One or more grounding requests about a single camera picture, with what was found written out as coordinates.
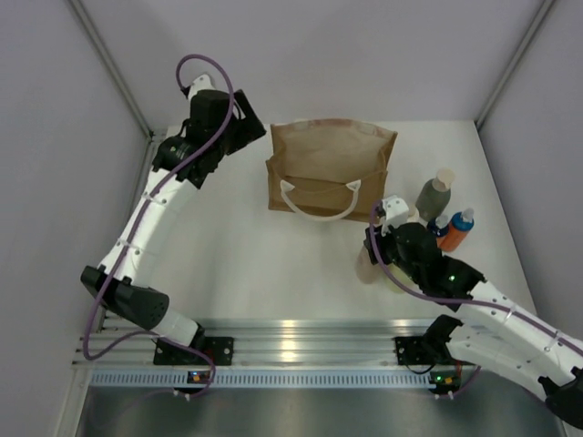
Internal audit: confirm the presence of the white slotted cable duct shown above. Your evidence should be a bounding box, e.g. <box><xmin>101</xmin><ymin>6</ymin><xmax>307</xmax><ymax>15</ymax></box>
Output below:
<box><xmin>90</xmin><ymin>370</ymin><xmax>435</xmax><ymax>389</ymax></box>

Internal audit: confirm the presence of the brown canvas tote bag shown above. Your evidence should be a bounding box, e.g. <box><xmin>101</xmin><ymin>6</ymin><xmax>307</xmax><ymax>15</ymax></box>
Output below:
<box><xmin>266</xmin><ymin>118</ymin><xmax>398</xmax><ymax>222</ymax></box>

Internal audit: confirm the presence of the beige pump bottle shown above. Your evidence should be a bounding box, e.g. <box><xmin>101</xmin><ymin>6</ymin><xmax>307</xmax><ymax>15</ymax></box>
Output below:
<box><xmin>355</xmin><ymin>246</ymin><xmax>382</xmax><ymax>284</ymax></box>

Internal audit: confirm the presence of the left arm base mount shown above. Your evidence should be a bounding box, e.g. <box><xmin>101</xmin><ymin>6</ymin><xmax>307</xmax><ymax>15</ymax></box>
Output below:
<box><xmin>152</xmin><ymin>335</ymin><xmax>235</xmax><ymax>367</ymax></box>

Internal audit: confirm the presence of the grey-green spray bottle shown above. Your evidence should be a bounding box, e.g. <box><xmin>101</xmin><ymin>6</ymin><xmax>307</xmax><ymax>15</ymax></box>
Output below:
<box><xmin>415</xmin><ymin>168</ymin><xmax>455</xmax><ymax>221</ymax></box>

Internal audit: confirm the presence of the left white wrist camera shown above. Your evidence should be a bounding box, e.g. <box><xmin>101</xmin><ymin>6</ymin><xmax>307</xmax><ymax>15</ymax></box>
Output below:
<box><xmin>182</xmin><ymin>73</ymin><xmax>216</xmax><ymax>100</ymax></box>

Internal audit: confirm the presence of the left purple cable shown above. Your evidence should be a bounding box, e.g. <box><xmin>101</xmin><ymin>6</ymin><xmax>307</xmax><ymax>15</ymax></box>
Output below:
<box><xmin>80</xmin><ymin>54</ymin><xmax>236</xmax><ymax>400</ymax></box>

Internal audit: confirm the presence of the aluminium corner post left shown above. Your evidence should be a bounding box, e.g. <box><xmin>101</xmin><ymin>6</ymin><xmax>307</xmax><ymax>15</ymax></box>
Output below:
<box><xmin>66</xmin><ymin>0</ymin><xmax>156</xmax><ymax>143</ymax></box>

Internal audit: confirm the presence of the purple cable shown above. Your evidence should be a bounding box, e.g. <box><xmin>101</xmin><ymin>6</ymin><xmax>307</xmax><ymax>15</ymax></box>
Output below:
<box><xmin>368</xmin><ymin>199</ymin><xmax>583</xmax><ymax>399</ymax></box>
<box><xmin>80</xmin><ymin>54</ymin><xmax>236</xmax><ymax>400</ymax></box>

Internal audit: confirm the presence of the yellow-green pump bottle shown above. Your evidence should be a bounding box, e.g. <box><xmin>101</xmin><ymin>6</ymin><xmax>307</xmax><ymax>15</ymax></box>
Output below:
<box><xmin>383</xmin><ymin>265</ymin><xmax>416</xmax><ymax>294</ymax></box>

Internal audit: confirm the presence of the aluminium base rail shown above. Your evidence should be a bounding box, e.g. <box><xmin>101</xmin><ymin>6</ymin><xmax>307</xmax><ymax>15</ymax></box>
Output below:
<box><xmin>72</xmin><ymin>318</ymin><xmax>568</xmax><ymax>369</ymax></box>

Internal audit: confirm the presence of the cream round-cap bottle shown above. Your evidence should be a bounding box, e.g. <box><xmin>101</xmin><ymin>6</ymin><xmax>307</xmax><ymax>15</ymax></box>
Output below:
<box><xmin>406</xmin><ymin>208</ymin><xmax>420</xmax><ymax>223</ymax></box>

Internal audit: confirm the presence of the orange bottle blue cap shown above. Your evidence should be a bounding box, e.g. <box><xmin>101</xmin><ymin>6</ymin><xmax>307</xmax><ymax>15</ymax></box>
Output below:
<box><xmin>440</xmin><ymin>208</ymin><xmax>475</xmax><ymax>252</ymax></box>

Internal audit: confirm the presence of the aluminium corner post right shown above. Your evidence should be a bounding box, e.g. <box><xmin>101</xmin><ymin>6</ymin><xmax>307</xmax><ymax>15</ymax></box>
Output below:
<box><xmin>474</xmin><ymin>0</ymin><xmax>559</xmax><ymax>132</ymax></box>

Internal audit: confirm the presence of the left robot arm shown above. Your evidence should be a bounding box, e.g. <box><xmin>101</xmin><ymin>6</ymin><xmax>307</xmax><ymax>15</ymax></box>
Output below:
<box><xmin>81</xmin><ymin>89</ymin><xmax>266</xmax><ymax>364</ymax></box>

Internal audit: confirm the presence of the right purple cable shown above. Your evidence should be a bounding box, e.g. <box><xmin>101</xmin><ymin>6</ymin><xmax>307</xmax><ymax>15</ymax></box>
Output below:
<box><xmin>368</xmin><ymin>199</ymin><xmax>583</xmax><ymax>399</ymax></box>

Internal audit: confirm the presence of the aluminium corner post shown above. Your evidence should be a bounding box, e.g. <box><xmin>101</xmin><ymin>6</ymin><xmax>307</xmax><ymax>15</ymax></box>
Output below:
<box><xmin>66</xmin><ymin>0</ymin><xmax>156</xmax><ymax>143</ymax></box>
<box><xmin>474</xmin><ymin>0</ymin><xmax>559</xmax><ymax>132</ymax></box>

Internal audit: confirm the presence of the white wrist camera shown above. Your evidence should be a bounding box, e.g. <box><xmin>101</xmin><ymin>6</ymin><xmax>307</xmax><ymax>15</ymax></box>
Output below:
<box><xmin>379</xmin><ymin>195</ymin><xmax>409</xmax><ymax>236</ymax></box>
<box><xmin>182</xmin><ymin>73</ymin><xmax>216</xmax><ymax>100</ymax></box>

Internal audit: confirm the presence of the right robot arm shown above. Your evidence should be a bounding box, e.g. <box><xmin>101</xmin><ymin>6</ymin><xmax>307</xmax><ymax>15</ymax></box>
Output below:
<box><xmin>363</xmin><ymin>223</ymin><xmax>582</xmax><ymax>428</ymax></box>

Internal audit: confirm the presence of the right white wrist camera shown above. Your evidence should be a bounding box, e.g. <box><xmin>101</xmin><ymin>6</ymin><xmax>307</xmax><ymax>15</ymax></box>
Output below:
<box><xmin>379</xmin><ymin>195</ymin><xmax>409</xmax><ymax>236</ymax></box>

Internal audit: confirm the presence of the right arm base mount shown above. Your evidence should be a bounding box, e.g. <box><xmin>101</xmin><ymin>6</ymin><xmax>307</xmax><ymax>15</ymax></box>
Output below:
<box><xmin>394</xmin><ymin>335</ymin><xmax>456</xmax><ymax>367</ymax></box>

